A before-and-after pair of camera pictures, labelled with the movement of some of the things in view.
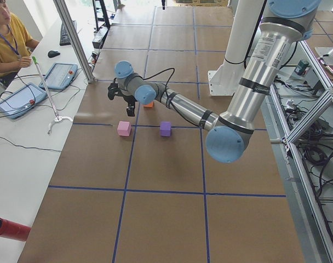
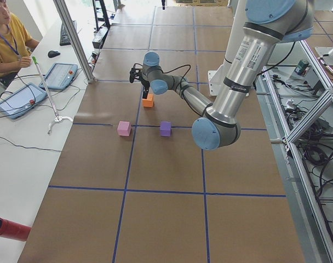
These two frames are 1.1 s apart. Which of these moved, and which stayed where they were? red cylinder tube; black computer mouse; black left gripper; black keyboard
Moved: black left gripper
Stayed: black keyboard; red cylinder tube; black computer mouse
